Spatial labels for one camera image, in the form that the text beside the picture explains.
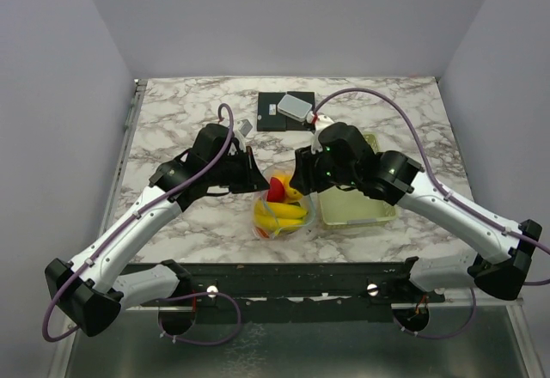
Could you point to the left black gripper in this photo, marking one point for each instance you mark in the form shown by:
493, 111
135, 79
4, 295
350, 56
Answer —
254, 180

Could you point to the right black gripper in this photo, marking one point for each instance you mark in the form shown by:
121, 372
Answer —
304, 178

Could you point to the red apple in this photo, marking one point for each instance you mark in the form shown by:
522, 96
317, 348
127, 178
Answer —
276, 192

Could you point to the yellow orange mango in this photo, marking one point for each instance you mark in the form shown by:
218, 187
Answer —
291, 194

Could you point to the clear zip top bag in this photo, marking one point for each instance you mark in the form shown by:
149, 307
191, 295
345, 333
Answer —
306, 202

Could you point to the yellow banana bunch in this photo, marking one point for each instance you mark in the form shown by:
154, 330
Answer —
278, 217

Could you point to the pale green plastic basket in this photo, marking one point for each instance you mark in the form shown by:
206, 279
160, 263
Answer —
342, 209

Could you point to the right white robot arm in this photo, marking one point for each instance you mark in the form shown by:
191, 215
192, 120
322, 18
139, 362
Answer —
500, 250

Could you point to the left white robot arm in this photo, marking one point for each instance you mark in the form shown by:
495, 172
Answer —
91, 289

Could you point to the black flat box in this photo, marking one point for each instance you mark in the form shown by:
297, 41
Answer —
270, 120

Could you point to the grey white small box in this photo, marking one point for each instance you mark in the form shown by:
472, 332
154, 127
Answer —
294, 108

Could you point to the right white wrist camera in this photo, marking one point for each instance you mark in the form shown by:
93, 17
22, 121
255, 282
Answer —
320, 122

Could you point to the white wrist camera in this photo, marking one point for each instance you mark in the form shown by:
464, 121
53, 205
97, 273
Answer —
241, 130
320, 122

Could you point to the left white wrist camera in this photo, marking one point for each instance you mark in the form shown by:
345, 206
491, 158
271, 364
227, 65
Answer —
241, 130

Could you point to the black metal base rail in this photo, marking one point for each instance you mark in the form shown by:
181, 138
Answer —
305, 292

